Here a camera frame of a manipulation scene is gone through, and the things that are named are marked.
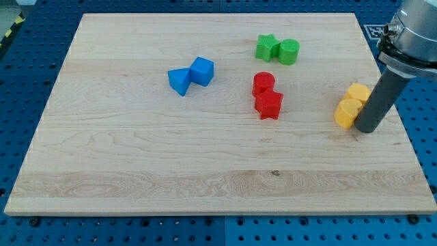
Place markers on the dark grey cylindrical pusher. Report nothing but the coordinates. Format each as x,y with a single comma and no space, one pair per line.
387,90

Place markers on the yellow heart block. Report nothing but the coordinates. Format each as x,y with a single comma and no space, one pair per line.
346,112

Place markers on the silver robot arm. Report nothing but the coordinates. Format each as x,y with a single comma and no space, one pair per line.
407,47

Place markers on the yellow hexagon block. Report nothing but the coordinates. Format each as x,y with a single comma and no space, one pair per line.
357,91

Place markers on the black white fiducial marker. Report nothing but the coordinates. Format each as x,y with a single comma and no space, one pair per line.
373,31

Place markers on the green cylinder block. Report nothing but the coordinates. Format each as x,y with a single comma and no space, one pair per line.
288,51

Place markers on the red star block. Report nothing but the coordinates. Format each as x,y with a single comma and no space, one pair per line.
268,104

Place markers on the red cylinder block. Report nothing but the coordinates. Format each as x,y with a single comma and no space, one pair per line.
261,82

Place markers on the green star block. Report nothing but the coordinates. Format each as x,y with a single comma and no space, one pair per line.
267,47

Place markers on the blue cube block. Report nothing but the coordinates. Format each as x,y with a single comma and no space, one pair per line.
202,71

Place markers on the blue triangle block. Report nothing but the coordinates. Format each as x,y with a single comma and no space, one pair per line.
179,80

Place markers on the light wooden board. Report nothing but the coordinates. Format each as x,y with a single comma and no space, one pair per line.
116,140

